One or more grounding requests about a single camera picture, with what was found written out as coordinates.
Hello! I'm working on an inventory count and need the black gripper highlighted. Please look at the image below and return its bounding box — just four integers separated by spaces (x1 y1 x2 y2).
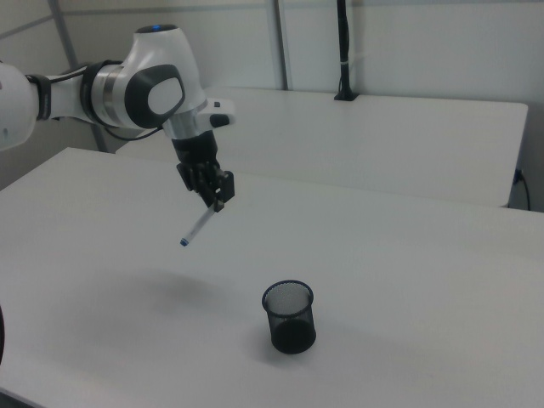
171 131 236 213

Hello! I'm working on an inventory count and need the white marker with blue cap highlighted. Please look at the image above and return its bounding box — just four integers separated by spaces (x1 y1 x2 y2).
178 207 217 249

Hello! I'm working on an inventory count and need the white long table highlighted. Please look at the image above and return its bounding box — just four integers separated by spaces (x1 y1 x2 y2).
115 86 530 209

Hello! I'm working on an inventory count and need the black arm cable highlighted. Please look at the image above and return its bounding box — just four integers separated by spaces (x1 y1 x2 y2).
25 61 166 142

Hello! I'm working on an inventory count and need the black mesh pen cup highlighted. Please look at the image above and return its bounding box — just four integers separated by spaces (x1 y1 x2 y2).
261 279 318 355

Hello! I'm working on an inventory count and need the black stand pole with clamp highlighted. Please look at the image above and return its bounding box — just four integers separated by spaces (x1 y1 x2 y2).
333 0 359 103

